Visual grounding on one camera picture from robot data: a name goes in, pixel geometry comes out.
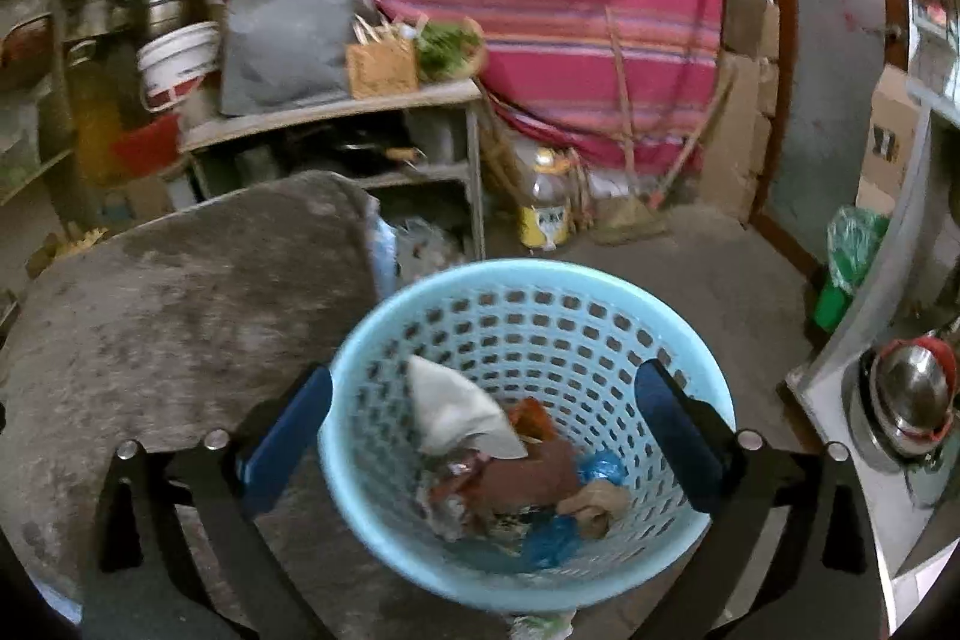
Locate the red plastic basket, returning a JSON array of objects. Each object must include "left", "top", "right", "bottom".
[{"left": 112, "top": 115, "right": 185, "bottom": 176}]

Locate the clear plastic oil bottle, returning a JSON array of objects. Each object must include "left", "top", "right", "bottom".
[{"left": 520, "top": 149, "right": 575, "bottom": 253}]

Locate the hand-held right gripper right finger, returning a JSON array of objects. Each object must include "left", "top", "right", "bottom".
[{"left": 634, "top": 359, "right": 893, "bottom": 640}]

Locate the light blue plastic basket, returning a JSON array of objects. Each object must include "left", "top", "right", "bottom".
[{"left": 319, "top": 259, "right": 737, "bottom": 615}]

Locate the grey cushion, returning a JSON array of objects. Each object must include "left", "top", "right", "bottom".
[{"left": 220, "top": 0, "right": 376, "bottom": 116}]

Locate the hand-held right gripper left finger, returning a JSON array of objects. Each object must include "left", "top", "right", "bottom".
[{"left": 79, "top": 364, "right": 335, "bottom": 640}]

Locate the grey low cabinet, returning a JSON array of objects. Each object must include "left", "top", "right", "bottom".
[{"left": 180, "top": 77, "right": 487, "bottom": 262}]

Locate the white snack wrapper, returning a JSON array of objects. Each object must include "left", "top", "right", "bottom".
[{"left": 418, "top": 451, "right": 488, "bottom": 540}]

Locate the steel bowl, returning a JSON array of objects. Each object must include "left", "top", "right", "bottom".
[{"left": 851, "top": 336, "right": 960, "bottom": 461}]

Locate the blue plastic bag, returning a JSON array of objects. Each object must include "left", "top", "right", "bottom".
[{"left": 520, "top": 450, "right": 628, "bottom": 573}]

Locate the orange wrapper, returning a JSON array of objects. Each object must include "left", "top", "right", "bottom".
[{"left": 510, "top": 396, "right": 560, "bottom": 446}]

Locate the black frying pan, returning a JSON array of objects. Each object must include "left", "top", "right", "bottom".
[{"left": 330, "top": 141, "right": 421, "bottom": 169}]

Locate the brown paper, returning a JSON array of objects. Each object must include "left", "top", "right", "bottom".
[{"left": 559, "top": 482, "right": 632, "bottom": 540}]

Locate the newspaper piece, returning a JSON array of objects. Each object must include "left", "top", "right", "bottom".
[{"left": 480, "top": 511, "right": 542, "bottom": 537}]

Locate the small woven yellow basket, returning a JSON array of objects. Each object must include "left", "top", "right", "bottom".
[{"left": 346, "top": 36, "right": 419, "bottom": 101}]

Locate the yellow oil jug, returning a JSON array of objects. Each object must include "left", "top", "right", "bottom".
[{"left": 75, "top": 47, "right": 125, "bottom": 184}]

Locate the printed cardboard box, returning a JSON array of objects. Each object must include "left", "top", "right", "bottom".
[{"left": 855, "top": 66, "right": 920, "bottom": 214}]

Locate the straw broom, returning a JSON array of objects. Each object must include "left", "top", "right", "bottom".
[{"left": 592, "top": 10, "right": 668, "bottom": 244}]

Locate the wooden shelf unit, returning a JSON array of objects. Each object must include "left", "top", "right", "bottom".
[{"left": 0, "top": 0, "right": 196, "bottom": 214}]

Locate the bowl of green vegetables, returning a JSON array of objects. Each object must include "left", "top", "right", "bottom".
[{"left": 416, "top": 17, "right": 488, "bottom": 82}]

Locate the steel stockpot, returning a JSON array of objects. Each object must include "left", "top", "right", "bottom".
[{"left": 135, "top": 0, "right": 207, "bottom": 41}]

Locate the stack of cardboard boxes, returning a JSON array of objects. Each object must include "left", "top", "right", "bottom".
[{"left": 697, "top": 0, "right": 781, "bottom": 221}]

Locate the white paper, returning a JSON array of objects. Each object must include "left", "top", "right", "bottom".
[{"left": 407, "top": 355, "right": 530, "bottom": 461}]

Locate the white plastic bucket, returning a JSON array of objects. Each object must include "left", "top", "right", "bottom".
[{"left": 137, "top": 21, "right": 222, "bottom": 112}]

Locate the green plastic bag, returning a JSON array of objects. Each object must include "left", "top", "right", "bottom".
[{"left": 814, "top": 205, "right": 890, "bottom": 333}]

